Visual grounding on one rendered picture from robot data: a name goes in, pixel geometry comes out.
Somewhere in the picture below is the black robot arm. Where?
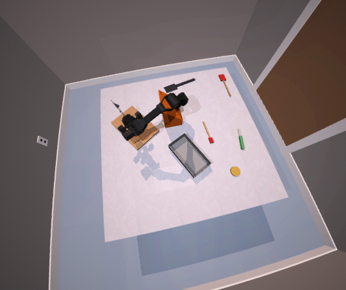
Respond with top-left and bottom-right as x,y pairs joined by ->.
122,92 -> 189,141

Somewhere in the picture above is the red spatula with wooden handle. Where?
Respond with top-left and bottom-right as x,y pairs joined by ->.
218,74 -> 231,96

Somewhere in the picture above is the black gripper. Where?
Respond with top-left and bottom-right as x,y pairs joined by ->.
118,111 -> 143,133

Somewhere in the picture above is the orange round disc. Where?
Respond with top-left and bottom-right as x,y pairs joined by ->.
231,167 -> 240,176

